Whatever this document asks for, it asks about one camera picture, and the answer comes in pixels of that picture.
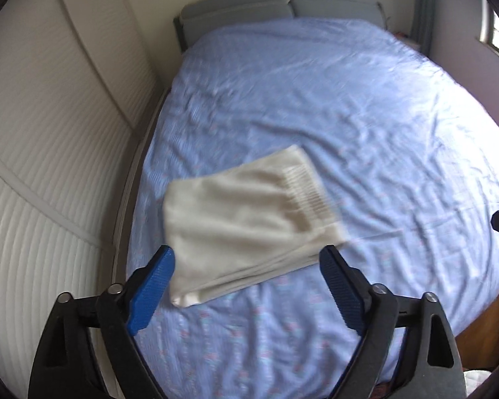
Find cream white pants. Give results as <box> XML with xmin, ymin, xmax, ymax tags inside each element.
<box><xmin>163</xmin><ymin>145</ymin><xmax>348</xmax><ymax>308</ymax></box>

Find blue floral bed sheet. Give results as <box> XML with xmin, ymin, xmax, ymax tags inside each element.
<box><xmin>127</xmin><ymin>18</ymin><xmax>499</xmax><ymax>398</ymax></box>

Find barred window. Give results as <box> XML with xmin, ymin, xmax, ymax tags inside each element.
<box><xmin>480</xmin><ymin>0</ymin><xmax>499</xmax><ymax>55</ymax></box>

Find dark green curtain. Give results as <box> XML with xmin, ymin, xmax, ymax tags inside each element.
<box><xmin>410</xmin><ymin>0</ymin><xmax>436</xmax><ymax>56</ymax></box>

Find white louvered wardrobe door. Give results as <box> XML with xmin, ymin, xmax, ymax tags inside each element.
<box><xmin>0</xmin><ymin>0</ymin><xmax>162</xmax><ymax>398</ymax></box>

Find grey padded headboard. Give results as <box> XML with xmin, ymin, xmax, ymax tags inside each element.
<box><xmin>173</xmin><ymin>0</ymin><xmax>388</xmax><ymax>52</ymax></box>

